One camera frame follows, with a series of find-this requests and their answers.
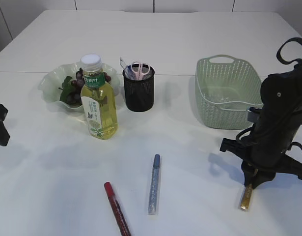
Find gold glitter pen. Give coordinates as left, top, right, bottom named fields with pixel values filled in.
left=239, top=184, right=253, bottom=211

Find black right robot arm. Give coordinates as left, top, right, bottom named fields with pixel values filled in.
left=220, top=71, right=302, bottom=188

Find red glitter pen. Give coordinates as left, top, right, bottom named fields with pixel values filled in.
left=104, top=182, right=131, bottom=236

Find black mesh pen holder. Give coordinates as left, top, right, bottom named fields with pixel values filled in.
left=122, top=67, right=155, bottom=112

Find pink scissors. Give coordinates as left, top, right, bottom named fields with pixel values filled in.
left=130, top=61, right=151, bottom=80

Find clear plastic sheet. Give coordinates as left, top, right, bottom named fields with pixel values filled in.
left=203, top=90, right=250, bottom=110

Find silver glitter pen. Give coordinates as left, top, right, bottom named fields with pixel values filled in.
left=148, top=154, right=161, bottom=215

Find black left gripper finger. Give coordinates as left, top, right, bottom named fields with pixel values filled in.
left=0, top=104, right=10, bottom=147

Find blue scissors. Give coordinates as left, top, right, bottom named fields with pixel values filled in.
left=124, top=65, right=136, bottom=80

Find clear plastic ruler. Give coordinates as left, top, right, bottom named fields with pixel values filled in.
left=119, top=57, right=128, bottom=73

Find yellow tea drink bottle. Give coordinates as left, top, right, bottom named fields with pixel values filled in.
left=81, top=54, right=118, bottom=140

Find purple artificial grape bunch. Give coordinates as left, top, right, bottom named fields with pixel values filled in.
left=59, top=66, right=116, bottom=111

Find green wavy plastic plate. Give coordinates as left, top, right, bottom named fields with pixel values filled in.
left=38, top=62, right=120, bottom=113

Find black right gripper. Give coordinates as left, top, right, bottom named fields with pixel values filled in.
left=220, top=138, right=302, bottom=189

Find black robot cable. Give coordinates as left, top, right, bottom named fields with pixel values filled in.
left=235, top=37, right=302, bottom=158

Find green woven plastic basket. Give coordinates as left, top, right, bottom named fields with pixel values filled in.
left=194, top=55, right=263, bottom=130

